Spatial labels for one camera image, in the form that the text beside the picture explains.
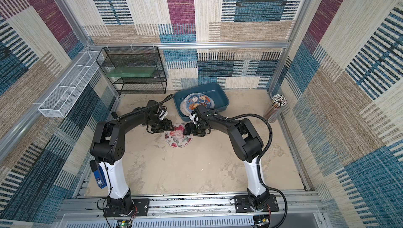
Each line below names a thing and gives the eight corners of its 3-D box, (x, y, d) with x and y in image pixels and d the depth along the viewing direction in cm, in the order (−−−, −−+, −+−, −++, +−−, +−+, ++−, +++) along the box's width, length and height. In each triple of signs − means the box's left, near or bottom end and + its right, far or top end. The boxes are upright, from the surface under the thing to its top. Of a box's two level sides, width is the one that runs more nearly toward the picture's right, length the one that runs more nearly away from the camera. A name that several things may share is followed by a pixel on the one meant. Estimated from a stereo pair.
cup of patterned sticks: (265, 123, 105) (275, 104, 90) (262, 114, 110) (272, 94, 95) (276, 123, 105) (288, 104, 90) (273, 114, 110) (284, 94, 95)
